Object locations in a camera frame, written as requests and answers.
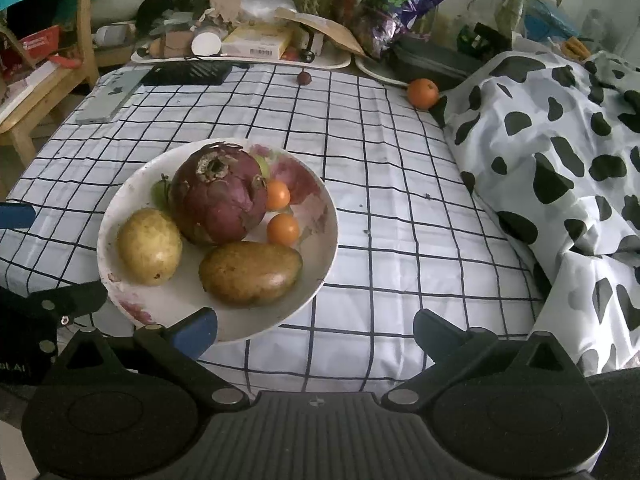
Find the wooden chair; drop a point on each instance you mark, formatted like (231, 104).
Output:
(85, 25)

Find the white cylinder roll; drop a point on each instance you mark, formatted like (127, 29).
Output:
(206, 45)

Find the white checked cloth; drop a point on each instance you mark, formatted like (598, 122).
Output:
(400, 185)

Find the yellow box with barcode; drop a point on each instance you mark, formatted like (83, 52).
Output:
(257, 42)

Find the white plastic bag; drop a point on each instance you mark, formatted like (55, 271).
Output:
(265, 5)

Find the black shiny trinket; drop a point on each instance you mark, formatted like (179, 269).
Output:
(310, 52)

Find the grey smartphone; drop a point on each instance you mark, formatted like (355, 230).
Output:
(112, 95)

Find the brown potato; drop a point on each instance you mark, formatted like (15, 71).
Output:
(250, 274)

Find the dark cardboard box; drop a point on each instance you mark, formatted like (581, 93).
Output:
(482, 37)

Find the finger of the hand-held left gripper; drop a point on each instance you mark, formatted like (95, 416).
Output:
(15, 216)
(70, 299)

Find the red package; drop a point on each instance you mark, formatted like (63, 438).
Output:
(40, 42)

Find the small dark fruit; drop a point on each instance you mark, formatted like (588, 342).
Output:
(304, 78)

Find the orange tangerine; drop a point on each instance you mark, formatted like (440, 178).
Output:
(422, 93)

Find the white plate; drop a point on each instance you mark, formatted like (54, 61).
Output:
(375, 72)

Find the small orange tomato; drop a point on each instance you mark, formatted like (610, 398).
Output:
(283, 230)
(277, 196)

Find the red booklet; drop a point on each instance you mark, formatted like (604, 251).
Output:
(290, 53)

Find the yellow pear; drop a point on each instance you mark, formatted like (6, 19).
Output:
(149, 247)

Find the long white tray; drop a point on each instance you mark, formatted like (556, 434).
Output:
(330, 61)

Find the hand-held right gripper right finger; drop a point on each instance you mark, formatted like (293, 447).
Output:
(435, 330)

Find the large purple-red fruit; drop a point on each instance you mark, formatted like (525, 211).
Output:
(217, 195)

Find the green round fruit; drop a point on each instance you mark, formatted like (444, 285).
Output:
(161, 194)
(262, 166)

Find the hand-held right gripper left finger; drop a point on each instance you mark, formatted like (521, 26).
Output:
(197, 330)

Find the small brown cardboard pouch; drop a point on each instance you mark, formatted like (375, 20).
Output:
(177, 44)

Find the white floral bowl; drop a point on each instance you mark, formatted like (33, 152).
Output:
(315, 240)

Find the brown envelope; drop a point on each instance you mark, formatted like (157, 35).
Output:
(325, 27)

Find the orange snack pack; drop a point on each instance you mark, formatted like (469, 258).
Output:
(575, 47)

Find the white bottle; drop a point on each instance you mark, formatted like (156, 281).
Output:
(114, 35)

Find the cow print blanket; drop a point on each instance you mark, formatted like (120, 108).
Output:
(550, 160)

